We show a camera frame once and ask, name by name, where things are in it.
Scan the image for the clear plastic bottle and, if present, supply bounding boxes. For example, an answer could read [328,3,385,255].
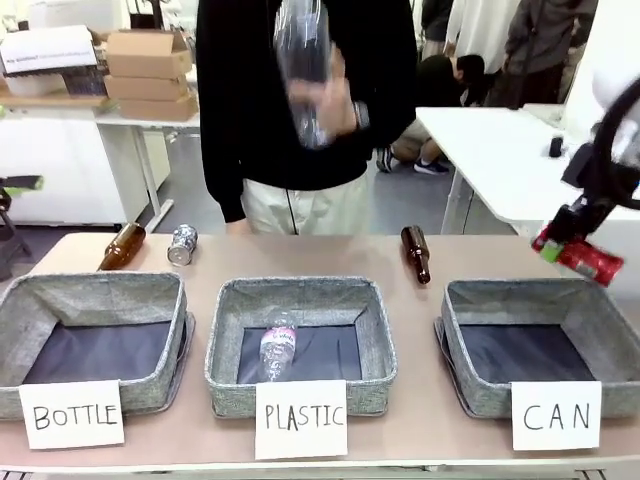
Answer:
[273,0,337,150]

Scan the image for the person's black sweater torso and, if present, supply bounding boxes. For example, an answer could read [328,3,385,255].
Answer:
[195,0,419,225]

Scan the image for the person's right forearm black sleeve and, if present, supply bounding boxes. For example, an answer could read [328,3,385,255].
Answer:
[200,114,247,225]

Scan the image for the white paper sign PLASTIC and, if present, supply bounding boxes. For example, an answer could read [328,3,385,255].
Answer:
[254,379,349,461]

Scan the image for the brown glass bottle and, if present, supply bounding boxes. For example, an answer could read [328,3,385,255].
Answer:
[400,225,433,286]
[96,221,148,273]

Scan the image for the person's left forearm black sleeve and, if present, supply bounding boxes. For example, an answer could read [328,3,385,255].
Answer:
[349,59,419,151]

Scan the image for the white paper sign BOTTLE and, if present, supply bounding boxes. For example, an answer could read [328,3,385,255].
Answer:
[18,379,126,451]

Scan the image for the grey fabric basket can label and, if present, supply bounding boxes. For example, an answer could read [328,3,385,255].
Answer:
[433,278,640,421]

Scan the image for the grey fabric basket plastic label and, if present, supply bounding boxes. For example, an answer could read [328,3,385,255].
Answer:
[203,275,400,420]

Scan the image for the white desk with metal legs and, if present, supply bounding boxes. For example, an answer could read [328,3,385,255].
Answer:
[93,113,202,222]

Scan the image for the person's left hand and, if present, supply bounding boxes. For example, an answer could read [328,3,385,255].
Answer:
[285,48,361,147]

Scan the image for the red drink can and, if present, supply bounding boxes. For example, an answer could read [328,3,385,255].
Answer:
[530,225,626,288]

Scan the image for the person's beige trousers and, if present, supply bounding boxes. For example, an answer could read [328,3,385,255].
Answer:
[241,172,372,237]

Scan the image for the white cabinet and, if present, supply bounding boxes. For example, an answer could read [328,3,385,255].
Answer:
[0,106,127,227]

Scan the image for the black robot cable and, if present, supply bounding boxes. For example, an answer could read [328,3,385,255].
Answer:
[591,74,640,211]

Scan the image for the crouching person in black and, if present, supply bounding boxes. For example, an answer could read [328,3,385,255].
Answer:
[376,52,490,176]

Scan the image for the open cardboard box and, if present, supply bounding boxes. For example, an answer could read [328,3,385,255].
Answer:
[101,28,195,80]

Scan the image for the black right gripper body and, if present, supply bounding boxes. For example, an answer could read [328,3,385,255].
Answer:
[558,143,617,237]

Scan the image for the standing person grey jacket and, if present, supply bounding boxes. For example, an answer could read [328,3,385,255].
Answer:
[503,0,600,110]

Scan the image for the white box with text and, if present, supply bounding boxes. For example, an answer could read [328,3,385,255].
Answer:
[0,24,100,77]

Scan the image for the blue white patterned can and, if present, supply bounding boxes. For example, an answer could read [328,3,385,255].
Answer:
[166,223,200,265]

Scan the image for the standing person in white coat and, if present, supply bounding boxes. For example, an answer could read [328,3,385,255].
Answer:
[443,0,522,77]

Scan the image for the white slanted table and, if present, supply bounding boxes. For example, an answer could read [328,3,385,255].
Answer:
[414,104,640,237]

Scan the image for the flat closed cardboard box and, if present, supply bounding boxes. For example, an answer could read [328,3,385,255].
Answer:
[116,93,200,122]
[102,74,191,102]

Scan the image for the grey fabric basket bottle label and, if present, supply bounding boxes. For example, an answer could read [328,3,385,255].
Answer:
[0,271,196,422]

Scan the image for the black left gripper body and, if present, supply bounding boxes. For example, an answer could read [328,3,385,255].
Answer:
[0,208,32,282]

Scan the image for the white paper sign CAN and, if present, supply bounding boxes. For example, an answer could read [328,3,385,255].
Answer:
[510,380,603,452]

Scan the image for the plastic bottle with pink label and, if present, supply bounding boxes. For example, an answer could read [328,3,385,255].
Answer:
[257,309,300,385]

